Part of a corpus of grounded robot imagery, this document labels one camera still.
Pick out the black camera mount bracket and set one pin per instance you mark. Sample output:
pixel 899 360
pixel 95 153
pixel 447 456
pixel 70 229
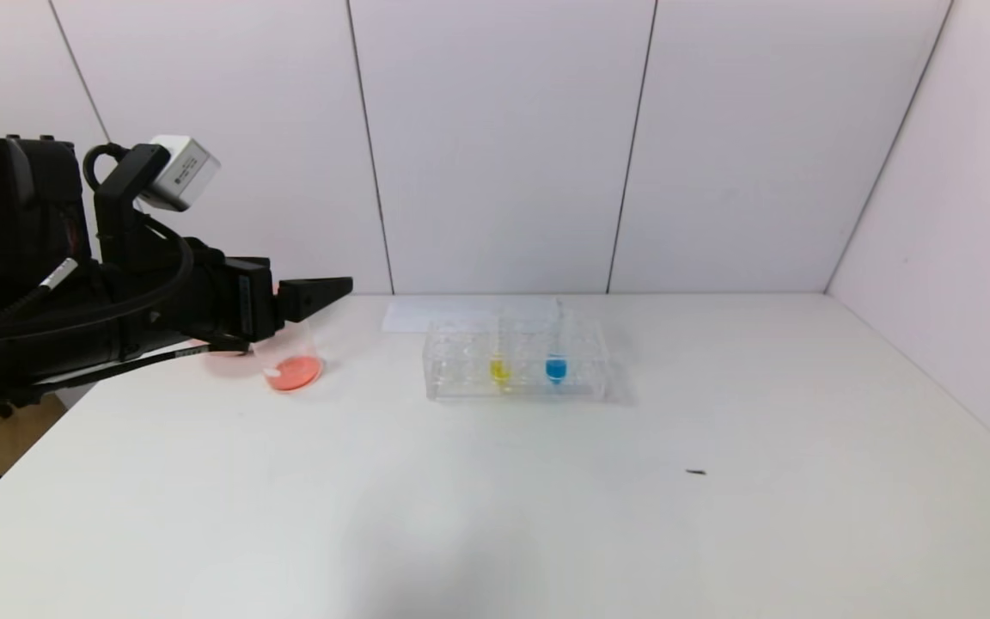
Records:
pixel 125 198

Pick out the test tube with blue pigment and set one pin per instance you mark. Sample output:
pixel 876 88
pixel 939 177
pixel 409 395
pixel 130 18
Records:
pixel 556 370

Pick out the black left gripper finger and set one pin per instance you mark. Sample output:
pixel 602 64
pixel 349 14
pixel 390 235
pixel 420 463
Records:
pixel 310 294
pixel 247 260

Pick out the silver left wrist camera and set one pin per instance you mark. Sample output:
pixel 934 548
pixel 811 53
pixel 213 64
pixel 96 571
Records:
pixel 184 174

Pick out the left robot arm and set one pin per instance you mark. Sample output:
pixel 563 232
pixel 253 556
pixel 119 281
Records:
pixel 5 258

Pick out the test tube with yellow pigment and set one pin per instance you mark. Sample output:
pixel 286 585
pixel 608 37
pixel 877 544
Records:
pixel 500 371

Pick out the white paper sheet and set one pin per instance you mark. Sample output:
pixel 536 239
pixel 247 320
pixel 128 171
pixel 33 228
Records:
pixel 409 316

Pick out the clear glass beaker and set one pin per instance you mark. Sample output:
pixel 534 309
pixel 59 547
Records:
pixel 293 371

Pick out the pink plastic bowl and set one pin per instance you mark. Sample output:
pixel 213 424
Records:
pixel 224 359

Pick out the clear acrylic test tube rack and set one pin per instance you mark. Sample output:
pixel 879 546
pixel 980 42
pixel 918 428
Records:
pixel 581 361

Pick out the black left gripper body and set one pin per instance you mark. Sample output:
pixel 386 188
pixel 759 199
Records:
pixel 253 299

